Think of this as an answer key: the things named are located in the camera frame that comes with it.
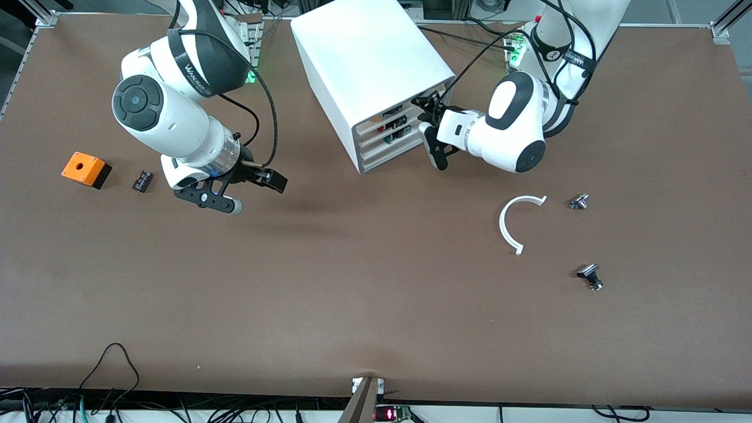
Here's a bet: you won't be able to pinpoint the white plastic drawer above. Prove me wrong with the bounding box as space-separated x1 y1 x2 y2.
356 109 432 147
354 94 432 136
357 126 432 160
358 141 438 172

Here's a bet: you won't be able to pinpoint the white drawer cabinet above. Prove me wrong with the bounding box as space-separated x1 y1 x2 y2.
291 0 456 174

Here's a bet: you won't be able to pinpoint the orange box with hole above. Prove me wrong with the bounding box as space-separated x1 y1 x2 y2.
61 152 112 190

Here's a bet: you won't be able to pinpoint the white semicircular clamp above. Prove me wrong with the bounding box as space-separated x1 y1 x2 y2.
499 195 548 256

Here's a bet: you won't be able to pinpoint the black table cable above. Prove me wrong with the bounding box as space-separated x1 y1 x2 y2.
414 18 518 51

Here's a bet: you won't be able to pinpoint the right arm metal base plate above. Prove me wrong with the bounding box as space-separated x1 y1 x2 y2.
238 15 263 83

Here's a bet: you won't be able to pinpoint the black looped cable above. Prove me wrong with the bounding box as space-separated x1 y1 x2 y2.
79 343 140 406

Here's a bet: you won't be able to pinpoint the black square push switch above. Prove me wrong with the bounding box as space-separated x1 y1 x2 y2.
576 264 604 291

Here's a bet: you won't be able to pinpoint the aluminium frame corner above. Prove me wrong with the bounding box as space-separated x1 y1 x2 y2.
32 0 59 27
710 0 752 43

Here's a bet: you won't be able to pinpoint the tangled black floor cables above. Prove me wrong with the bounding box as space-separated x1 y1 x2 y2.
0 387 330 423

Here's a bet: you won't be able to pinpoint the brown post with white brackets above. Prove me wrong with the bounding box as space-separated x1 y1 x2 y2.
338 376 386 423

